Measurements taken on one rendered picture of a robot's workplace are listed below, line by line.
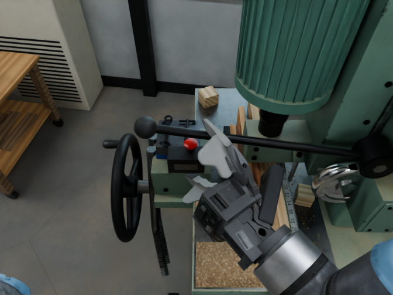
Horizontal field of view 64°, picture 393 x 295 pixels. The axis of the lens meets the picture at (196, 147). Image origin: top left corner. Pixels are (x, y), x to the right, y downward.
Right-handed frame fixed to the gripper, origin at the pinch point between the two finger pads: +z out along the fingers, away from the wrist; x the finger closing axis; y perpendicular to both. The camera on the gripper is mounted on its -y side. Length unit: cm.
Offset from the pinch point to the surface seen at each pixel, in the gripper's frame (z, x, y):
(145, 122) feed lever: 4.0, -6.7, 8.3
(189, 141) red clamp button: 7.1, 9.6, -6.4
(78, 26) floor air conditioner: 149, 72, -48
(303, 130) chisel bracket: -6.3, 3.6, -26.4
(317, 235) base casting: -23.9, 25.2, -26.5
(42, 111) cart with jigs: 130, 112, -13
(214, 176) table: 1.5, 20.6, -12.7
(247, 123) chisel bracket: 2.6, 6.1, -18.8
